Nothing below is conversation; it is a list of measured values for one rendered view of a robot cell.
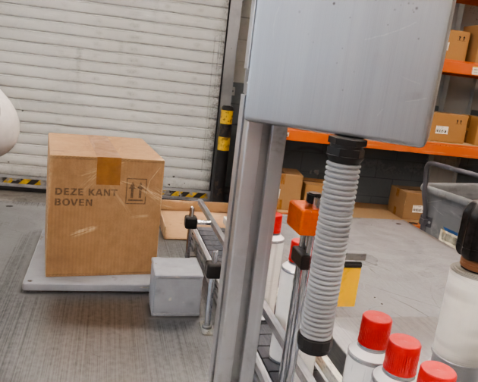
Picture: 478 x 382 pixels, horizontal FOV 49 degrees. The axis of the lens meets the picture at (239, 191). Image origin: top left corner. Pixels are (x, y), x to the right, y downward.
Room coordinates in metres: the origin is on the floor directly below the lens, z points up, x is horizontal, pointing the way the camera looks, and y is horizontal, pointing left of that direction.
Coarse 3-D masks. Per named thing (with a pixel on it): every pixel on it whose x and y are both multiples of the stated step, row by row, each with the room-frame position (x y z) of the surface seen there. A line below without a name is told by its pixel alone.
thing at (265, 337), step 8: (200, 232) 1.39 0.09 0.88; (208, 232) 1.40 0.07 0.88; (224, 232) 1.42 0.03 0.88; (208, 240) 1.33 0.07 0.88; (216, 240) 1.34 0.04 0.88; (208, 248) 1.27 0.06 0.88; (216, 248) 1.28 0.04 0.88; (264, 328) 0.87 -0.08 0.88; (264, 336) 0.85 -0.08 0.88; (264, 344) 0.82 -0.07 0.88; (264, 352) 0.79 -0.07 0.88; (264, 360) 0.77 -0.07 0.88; (272, 368) 0.74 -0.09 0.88; (272, 376) 0.72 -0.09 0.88; (320, 376) 0.74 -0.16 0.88
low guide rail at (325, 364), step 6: (276, 300) 0.96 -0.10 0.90; (318, 360) 0.75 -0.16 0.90; (324, 360) 0.73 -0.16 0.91; (330, 360) 0.73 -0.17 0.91; (324, 366) 0.72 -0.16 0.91; (330, 366) 0.71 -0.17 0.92; (324, 372) 0.72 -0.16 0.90; (330, 372) 0.70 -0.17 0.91; (336, 372) 0.70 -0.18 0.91; (330, 378) 0.70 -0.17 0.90; (336, 378) 0.68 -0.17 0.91
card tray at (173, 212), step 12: (168, 204) 1.73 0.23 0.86; (180, 204) 1.74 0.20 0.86; (192, 204) 1.75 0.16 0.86; (216, 204) 1.78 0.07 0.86; (168, 216) 1.66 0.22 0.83; (180, 216) 1.68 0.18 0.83; (204, 216) 1.71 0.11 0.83; (216, 216) 1.73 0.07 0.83; (168, 228) 1.53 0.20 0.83; (180, 228) 1.55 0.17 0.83
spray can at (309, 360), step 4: (292, 284) 0.73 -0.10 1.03; (288, 308) 0.73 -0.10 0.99; (300, 352) 0.70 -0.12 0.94; (300, 356) 0.70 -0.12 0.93; (304, 356) 0.70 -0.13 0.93; (308, 356) 0.70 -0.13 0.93; (312, 356) 0.71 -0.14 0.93; (304, 360) 0.70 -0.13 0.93; (308, 360) 0.70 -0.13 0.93; (312, 360) 0.71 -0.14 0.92; (280, 364) 0.73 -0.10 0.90; (308, 364) 0.70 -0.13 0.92; (312, 364) 0.71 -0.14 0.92; (308, 368) 0.70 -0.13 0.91; (312, 368) 0.71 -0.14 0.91; (312, 372) 0.71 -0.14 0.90; (296, 376) 0.70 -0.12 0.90; (296, 380) 0.70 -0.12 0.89
